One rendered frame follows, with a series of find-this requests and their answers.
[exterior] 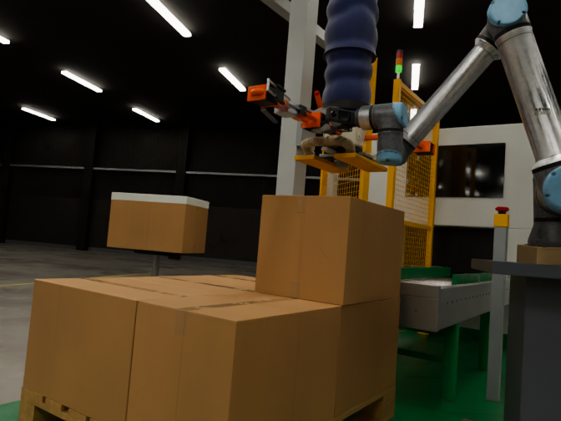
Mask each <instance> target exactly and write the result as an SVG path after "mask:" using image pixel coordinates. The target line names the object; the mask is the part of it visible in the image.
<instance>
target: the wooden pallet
mask: <svg viewBox="0 0 561 421"><path fill-rule="evenodd" d="M395 394H396V384H395V385H393V386H391V387H390V388H388V389H386V390H384V391H382V392H380V393H379V394H377V395H375V396H373V397H371V398H369V399H368V400H366V401H364V402H363V403H360V404H358V405H357V406H355V407H354V408H351V409H349V410H347V411H346V412H345V413H342V414H340V415H339V416H337V417H335V418H333V419H331V420H330V421H343V419H344V418H347V417H349V416H350V415H352V414H354V413H355V412H357V411H359V410H361V414H360V415H358V416H357V417H355V418H354V419H352V420H350V421H388V420H389V419H391V418H392V417H394V407H395ZM18 421H97V420H95V419H93V418H90V417H88V416H86V415H84V414H82V413H80V412H77V411H75V410H73V409H71V408H69V407H66V406H64V405H62V404H61V403H58V402H55V401H53V400H52V399H50V398H47V397H45V396H43V395H41V394H39V393H36V392H34V391H32V390H30V389H28V388H25V387H22V391H21V400H20V408H19V415H18Z"/></svg>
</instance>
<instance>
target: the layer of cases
mask: <svg viewBox="0 0 561 421"><path fill-rule="evenodd" d="M255 279H256V277H252V276H240V275H214V276H137V277H98V278H59V279H35V280H34V288H33V302H32V310H31V317H30V325H29V333H28V348H27V356H26V363H25V371H24V379H23V386H24V387H25V388H28V389H30V390H32V391H34V392H36V393H39V394H41V395H43V396H45V397H47V398H50V399H52V400H53V401H55V402H58V403H61V404H62V405H64V406H66V407H69V408H71V409H73V410H75V411H77V412H80V413H82V414H84V415H86V416H88V417H90V418H93V419H95V420H97V421H330V420H331V419H333V418H335V417H337V416H339V415H340V414H342V413H345V412H346V411H347V410H349V409H351V408H354V407H355V406H357V405H358V404H360V403H363V402H364V401H366V400H368V399H369V398H371V397H373V396H375V395H377V394H379V393H380V392H382V391H384V390H386V389H388V388H390V387H391V386H393V385H395V382H396V369H397V343H398V328H399V315H400V301H401V298H400V297H393V298H388V299H382V300H377V301H372V302H362V303H357V304H351V305H345V306H340V305H334V304H329V303H323V302H313V301H307V300H302V299H296V298H291V297H281V296H276V295H270V294H265V293H259V292H255Z"/></svg>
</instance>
